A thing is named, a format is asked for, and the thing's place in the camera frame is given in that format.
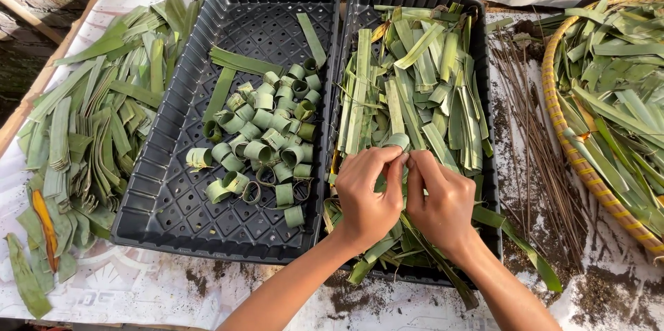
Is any long pointed green leaf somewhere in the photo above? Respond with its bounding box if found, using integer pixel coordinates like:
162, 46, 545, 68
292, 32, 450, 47
471, 205, 563, 293

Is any wooden stick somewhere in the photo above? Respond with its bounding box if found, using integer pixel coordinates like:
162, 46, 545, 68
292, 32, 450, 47
0, 0, 65, 45

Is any yellow orange dried leaf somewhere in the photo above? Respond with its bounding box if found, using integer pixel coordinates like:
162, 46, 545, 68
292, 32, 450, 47
31, 189, 59, 274

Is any narrow green leaf strip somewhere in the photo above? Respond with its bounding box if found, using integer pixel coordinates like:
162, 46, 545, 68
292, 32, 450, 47
296, 12, 328, 70

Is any woven bamboo basket with leaves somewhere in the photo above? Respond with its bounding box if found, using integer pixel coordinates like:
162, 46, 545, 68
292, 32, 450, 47
534, 0, 664, 259

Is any long dark green leaf strip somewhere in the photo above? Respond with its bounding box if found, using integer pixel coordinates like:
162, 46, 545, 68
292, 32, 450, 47
202, 66, 237, 124

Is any person's left hand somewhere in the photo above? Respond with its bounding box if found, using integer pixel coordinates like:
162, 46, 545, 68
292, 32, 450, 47
334, 145, 411, 250

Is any pile of finished leaf rings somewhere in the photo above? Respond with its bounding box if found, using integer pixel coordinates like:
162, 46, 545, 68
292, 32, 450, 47
186, 57, 323, 229

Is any green leaf ring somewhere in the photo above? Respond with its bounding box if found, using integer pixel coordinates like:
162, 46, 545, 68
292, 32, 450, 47
383, 132, 412, 153

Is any white printed table sheet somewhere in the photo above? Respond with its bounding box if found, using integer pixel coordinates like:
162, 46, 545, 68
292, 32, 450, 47
0, 0, 664, 331

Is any person's right hand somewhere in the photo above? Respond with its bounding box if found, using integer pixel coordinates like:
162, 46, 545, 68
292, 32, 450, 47
405, 149, 480, 261

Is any wide dark green leaf strip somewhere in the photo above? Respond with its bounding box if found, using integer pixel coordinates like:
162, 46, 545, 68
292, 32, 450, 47
210, 46, 286, 79

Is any heap of long green leaves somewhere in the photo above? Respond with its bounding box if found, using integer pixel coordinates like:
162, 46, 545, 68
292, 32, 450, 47
5, 0, 206, 319

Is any wooden table board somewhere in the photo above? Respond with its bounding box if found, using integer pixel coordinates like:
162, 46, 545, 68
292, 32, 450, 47
0, 0, 185, 158

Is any black tray with holes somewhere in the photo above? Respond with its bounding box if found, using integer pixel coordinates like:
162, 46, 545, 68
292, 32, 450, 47
323, 0, 503, 288
110, 0, 342, 265

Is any pile of cut leaf strips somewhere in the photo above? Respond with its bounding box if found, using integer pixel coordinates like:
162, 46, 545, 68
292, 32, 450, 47
323, 2, 495, 286

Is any bundle of thin brown sticks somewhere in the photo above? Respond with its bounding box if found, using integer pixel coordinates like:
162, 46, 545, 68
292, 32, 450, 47
488, 25, 597, 272

